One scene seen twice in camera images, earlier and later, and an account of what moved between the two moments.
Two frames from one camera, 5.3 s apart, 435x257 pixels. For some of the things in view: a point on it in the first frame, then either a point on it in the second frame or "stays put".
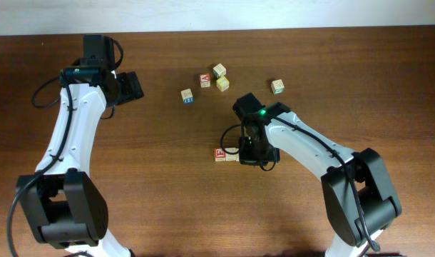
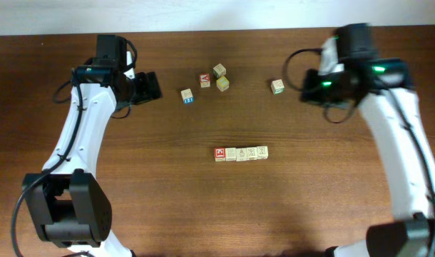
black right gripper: [246, 158] -> [306, 96]
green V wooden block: [277, 86] stays put
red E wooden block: [219, 155] stays put
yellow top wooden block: [222, 83] stays put
